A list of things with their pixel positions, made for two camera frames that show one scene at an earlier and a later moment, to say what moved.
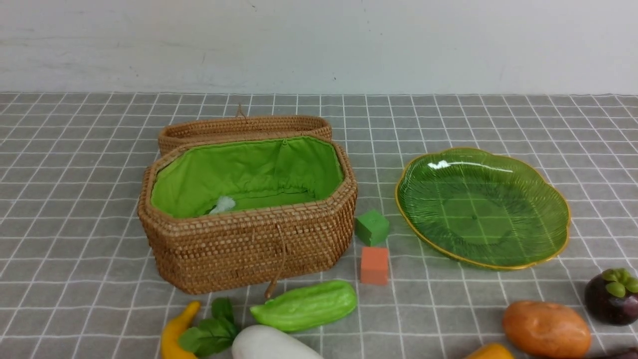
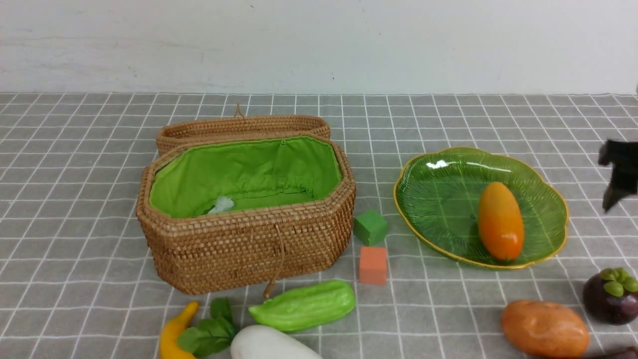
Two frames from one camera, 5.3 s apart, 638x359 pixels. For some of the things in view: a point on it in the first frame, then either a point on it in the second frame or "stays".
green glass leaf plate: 490,209 stays
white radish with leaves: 220,335 stays
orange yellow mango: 491,351 -> 501,221
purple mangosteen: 611,297 stays
